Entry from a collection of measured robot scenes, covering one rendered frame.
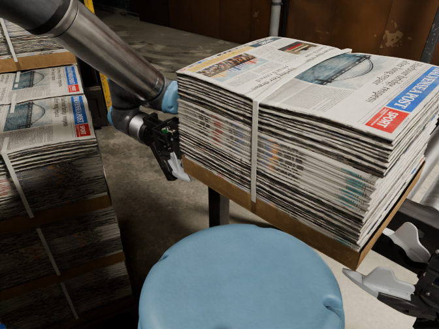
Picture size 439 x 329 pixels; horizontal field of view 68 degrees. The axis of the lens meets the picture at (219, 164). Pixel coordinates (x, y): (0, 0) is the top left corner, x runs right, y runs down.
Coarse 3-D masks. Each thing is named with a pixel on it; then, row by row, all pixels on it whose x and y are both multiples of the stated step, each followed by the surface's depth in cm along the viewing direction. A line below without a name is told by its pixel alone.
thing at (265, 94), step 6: (348, 48) 62; (330, 54) 57; (336, 54) 58; (318, 60) 54; (306, 66) 52; (294, 72) 50; (300, 72) 51; (282, 78) 49; (288, 78) 49; (276, 84) 48; (282, 84) 48; (270, 90) 47; (258, 96) 46; (264, 96) 46; (258, 102) 45
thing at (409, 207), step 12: (408, 204) 60; (420, 204) 60; (396, 216) 59; (408, 216) 58; (420, 216) 58; (432, 216) 58; (396, 228) 60; (420, 228) 57; (432, 228) 56; (420, 240) 58; (432, 240) 57; (384, 252) 64; (396, 252) 63; (432, 252) 57
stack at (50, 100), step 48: (0, 96) 95; (48, 96) 95; (0, 144) 73; (48, 144) 73; (96, 144) 77; (0, 192) 75; (48, 192) 79; (96, 192) 84; (0, 240) 80; (48, 240) 86; (96, 240) 93; (0, 288) 88; (48, 288) 96; (96, 288) 103
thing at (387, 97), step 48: (336, 96) 45; (384, 96) 44; (432, 96) 43; (288, 144) 46; (336, 144) 40; (384, 144) 36; (288, 192) 50; (336, 192) 43; (384, 192) 46; (336, 240) 48
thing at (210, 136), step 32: (192, 64) 58; (224, 64) 57; (256, 64) 57; (288, 64) 57; (192, 96) 56; (224, 96) 51; (192, 128) 61; (224, 128) 54; (192, 160) 66; (224, 160) 57
